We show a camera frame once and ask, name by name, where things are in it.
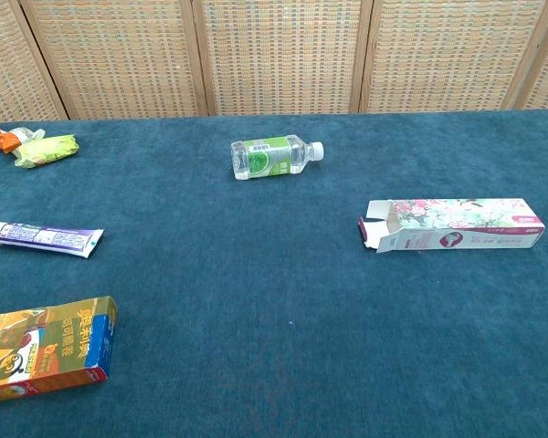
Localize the yellow orange biscuit box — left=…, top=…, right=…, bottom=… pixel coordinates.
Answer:
left=0, top=296, right=119, bottom=406

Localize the orange white snack packet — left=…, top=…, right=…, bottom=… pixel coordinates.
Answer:
left=0, top=127, right=46, bottom=157

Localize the floral patterned white box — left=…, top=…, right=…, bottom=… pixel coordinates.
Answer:
left=357, top=197, right=546, bottom=254

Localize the blue carpet table cover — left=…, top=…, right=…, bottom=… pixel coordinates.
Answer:
left=0, top=109, right=548, bottom=438

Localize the yellow-green snack packet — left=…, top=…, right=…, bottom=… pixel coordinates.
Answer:
left=13, top=133, right=80, bottom=170

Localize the clear water bottle green label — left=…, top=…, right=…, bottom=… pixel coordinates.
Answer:
left=230, top=134, right=325, bottom=181

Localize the purple white toothpaste tube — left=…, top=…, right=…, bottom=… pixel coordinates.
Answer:
left=0, top=220, right=105, bottom=259

